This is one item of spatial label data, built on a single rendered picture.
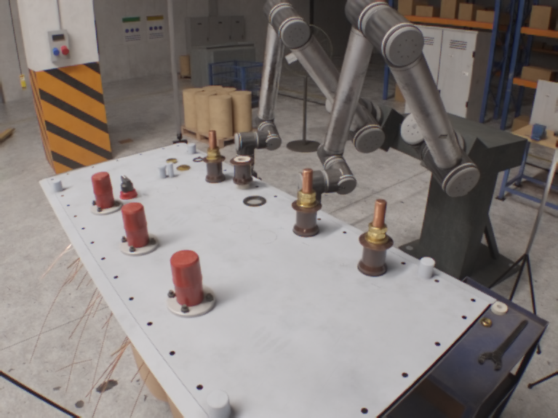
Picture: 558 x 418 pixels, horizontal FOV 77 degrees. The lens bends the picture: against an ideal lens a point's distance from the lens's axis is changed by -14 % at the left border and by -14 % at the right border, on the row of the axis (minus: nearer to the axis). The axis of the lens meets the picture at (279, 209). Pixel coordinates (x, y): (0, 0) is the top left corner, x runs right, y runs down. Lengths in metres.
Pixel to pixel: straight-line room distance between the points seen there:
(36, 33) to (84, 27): 0.66
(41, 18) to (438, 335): 5.74
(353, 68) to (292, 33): 0.41
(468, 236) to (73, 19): 5.39
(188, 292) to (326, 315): 0.33
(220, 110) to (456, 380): 5.40
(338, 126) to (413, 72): 0.49
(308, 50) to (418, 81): 0.69
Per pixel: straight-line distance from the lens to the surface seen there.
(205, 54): 10.58
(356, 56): 1.64
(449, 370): 1.58
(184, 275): 0.93
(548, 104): 5.72
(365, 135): 2.40
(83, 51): 6.10
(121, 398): 2.63
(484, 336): 1.77
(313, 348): 0.89
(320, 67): 2.09
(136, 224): 1.20
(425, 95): 1.57
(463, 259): 3.40
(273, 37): 2.21
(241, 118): 6.54
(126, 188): 1.58
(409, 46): 1.39
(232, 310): 0.98
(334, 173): 1.80
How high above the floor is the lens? 2.01
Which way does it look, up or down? 27 degrees down
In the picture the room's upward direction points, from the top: straight up
